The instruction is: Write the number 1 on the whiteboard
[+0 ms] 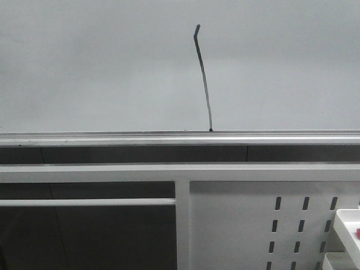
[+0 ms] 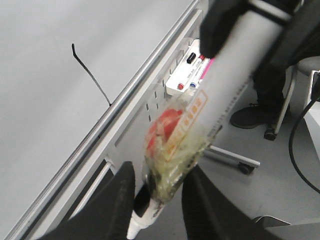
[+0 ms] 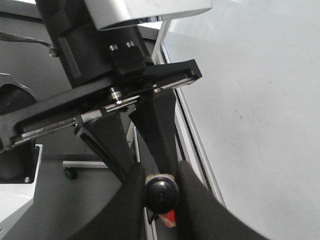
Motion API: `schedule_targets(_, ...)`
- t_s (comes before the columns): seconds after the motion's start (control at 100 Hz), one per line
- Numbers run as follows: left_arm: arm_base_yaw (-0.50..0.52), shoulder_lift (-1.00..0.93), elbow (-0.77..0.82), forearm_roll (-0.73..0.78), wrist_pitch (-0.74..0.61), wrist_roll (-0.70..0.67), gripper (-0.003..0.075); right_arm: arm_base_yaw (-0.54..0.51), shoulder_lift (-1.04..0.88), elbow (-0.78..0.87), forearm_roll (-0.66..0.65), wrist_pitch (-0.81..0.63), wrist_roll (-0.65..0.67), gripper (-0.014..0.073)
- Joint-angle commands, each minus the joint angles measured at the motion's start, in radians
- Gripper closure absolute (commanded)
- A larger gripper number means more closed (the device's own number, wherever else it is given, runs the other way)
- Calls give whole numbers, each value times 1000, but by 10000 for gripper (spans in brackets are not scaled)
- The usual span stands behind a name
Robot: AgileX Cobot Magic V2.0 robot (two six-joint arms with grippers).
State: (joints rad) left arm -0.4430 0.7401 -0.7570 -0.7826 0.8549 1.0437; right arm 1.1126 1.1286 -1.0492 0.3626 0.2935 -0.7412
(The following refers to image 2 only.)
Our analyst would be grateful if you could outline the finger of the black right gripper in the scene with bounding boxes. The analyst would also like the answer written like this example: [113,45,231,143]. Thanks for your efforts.
[254,0,320,75]
[200,0,247,58]

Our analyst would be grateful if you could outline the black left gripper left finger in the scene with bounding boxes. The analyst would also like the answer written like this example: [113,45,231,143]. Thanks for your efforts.
[40,161,136,240]

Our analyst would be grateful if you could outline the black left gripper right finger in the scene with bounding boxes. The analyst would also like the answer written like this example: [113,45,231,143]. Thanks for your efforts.
[181,165,279,240]

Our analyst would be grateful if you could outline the red round magnet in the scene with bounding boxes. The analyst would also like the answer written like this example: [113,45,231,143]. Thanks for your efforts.
[145,108,184,157]

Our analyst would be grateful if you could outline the person leg dark trousers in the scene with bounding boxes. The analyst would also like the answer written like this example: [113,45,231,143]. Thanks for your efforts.
[253,0,320,122]

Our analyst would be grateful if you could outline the pink marker in tray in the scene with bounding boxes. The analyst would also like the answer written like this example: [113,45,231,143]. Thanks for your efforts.
[198,58,216,84]

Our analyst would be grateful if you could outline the black capped marker in tray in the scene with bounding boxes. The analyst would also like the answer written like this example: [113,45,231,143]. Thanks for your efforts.
[186,52,197,64]

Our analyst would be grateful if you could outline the grey office chair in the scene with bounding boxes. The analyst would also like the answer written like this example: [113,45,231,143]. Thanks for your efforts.
[204,56,320,175]

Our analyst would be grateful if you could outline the red capped marker in tray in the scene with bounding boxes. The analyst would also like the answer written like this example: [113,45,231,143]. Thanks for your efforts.
[177,54,205,91]

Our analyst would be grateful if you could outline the white marker tray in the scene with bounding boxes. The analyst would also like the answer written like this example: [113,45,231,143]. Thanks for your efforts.
[165,39,201,96]

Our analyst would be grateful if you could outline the blue capped marker in tray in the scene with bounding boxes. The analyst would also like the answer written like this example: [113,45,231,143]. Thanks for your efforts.
[189,58,210,88]

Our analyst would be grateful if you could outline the black shoe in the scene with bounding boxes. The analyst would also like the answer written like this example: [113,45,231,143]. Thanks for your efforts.
[229,103,281,129]

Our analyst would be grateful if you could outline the black cable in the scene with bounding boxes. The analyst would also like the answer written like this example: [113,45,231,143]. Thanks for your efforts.
[288,72,320,195]

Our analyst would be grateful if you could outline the large whiteboard with aluminium frame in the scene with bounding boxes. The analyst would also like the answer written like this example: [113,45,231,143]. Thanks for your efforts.
[0,0,191,239]

